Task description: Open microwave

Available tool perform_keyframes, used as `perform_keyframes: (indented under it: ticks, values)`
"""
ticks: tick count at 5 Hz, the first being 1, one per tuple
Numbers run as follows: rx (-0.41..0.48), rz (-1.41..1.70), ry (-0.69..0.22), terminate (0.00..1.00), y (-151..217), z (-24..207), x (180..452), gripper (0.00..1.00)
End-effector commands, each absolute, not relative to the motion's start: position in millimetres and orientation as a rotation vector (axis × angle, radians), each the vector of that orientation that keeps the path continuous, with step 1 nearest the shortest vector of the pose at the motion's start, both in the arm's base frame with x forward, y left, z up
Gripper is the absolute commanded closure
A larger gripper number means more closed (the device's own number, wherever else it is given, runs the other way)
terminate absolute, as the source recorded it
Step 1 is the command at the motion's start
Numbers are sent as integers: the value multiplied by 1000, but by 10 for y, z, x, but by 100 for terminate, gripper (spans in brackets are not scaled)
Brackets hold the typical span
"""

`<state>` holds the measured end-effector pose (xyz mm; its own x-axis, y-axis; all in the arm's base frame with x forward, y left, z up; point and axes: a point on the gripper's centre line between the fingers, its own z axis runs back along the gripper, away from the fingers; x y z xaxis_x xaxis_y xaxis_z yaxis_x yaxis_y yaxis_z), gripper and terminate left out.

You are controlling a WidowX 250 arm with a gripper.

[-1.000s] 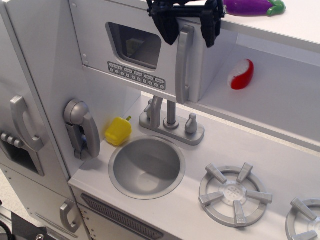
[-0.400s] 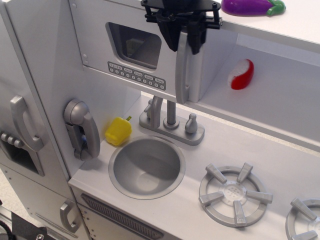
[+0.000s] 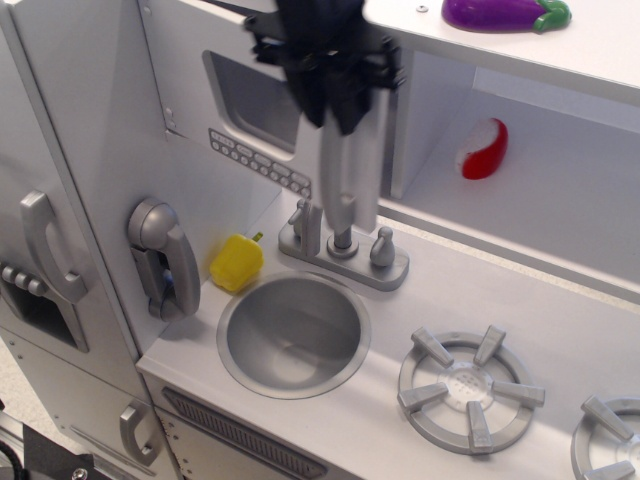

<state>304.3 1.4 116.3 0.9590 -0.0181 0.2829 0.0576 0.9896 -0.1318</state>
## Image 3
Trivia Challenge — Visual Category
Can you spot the purple toy eggplant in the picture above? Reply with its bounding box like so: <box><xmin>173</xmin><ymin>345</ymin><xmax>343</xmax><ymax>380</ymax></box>
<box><xmin>441</xmin><ymin>0</ymin><xmax>572</xmax><ymax>33</ymax></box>

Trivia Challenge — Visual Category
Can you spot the silver upper fridge handle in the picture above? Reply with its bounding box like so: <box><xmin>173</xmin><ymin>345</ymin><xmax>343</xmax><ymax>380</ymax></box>
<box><xmin>19</xmin><ymin>190</ymin><xmax>89</xmax><ymax>304</ymax></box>

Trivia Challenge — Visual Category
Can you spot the grey toy microwave door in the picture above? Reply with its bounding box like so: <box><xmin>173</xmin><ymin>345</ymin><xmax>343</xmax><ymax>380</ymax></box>
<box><xmin>135</xmin><ymin>0</ymin><xmax>391</xmax><ymax>234</ymax></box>

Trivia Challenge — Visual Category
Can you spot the grey fridge ice dispenser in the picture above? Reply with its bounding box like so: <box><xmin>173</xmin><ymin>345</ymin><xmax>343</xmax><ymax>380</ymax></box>
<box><xmin>1</xmin><ymin>260</ymin><xmax>89</xmax><ymax>353</ymax></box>

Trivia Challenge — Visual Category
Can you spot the silver fridge handle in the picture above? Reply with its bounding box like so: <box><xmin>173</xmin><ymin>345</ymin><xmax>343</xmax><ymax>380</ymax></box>
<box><xmin>119</xmin><ymin>401</ymin><xmax>159</xmax><ymax>467</ymax></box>
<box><xmin>19</xmin><ymin>190</ymin><xmax>89</xmax><ymax>304</ymax></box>

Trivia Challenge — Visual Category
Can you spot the silver lower fridge handle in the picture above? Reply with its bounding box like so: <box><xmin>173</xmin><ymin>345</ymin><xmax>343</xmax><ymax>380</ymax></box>
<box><xmin>119</xmin><ymin>401</ymin><xmax>159</xmax><ymax>467</ymax></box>

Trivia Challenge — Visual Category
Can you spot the silver right stove burner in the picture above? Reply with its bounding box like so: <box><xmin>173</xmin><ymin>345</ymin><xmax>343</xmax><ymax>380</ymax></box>
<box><xmin>570</xmin><ymin>395</ymin><xmax>639</xmax><ymax>479</ymax></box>

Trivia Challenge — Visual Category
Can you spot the yellow toy bell pepper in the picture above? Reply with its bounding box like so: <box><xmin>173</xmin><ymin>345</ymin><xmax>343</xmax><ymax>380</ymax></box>
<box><xmin>209</xmin><ymin>232</ymin><xmax>264</xmax><ymax>292</ymax></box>

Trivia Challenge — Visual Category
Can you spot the dark grey oven vent panel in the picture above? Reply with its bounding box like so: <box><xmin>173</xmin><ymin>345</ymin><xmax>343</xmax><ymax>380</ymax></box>
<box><xmin>162</xmin><ymin>388</ymin><xmax>328</xmax><ymax>479</ymax></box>

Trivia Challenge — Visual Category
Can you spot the silver toy wall phone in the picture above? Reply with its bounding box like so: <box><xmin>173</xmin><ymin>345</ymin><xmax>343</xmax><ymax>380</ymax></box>
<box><xmin>127</xmin><ymin>197</ymin><xmax>200</xmax><ymax>322</ymax></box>

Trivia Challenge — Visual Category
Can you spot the round silver toy sink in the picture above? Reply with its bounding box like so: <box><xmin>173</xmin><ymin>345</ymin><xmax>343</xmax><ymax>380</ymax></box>
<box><xmin>217</xmin><ymin>272</ymin><xmax>371</xmax><ymax>400</ymax></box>

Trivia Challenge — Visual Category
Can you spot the silver toy faucet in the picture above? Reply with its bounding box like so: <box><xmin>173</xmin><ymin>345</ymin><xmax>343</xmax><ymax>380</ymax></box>
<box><xmin>278</xmin><ymin>200</ymin><xmax>410</xmax><ymax>292</ymax></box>

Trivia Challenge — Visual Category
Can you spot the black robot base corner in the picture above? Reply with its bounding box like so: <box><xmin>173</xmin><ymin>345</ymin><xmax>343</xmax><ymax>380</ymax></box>
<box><xmin>1</xmin><ymin>403</ymin><xmax>100</xmax><ymax>479</ymax></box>

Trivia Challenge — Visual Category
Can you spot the silver stove burner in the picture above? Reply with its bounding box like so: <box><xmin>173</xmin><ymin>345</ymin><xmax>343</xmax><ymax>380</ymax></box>
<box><xmin>397</xmin><ymin>325</ymin><xmax>546</xmax><ymax>456</ymax></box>
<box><xmin>570</xmin><ymin>395</ymin><xmax>639</xmax><ymax>479</ymax></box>

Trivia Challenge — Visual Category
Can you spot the silver left stove burner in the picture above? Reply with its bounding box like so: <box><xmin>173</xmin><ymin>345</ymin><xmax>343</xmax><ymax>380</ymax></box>
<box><xmin>397</xmin><ymin>325</ymin><xmax>546</xmax><ymax>456</ymax></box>

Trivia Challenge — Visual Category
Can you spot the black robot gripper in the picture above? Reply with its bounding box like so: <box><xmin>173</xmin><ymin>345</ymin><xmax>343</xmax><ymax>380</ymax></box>
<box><xmin>244</xmin><ymin>1</ymin><xmax>404</xmax><ymax>134</ymax></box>

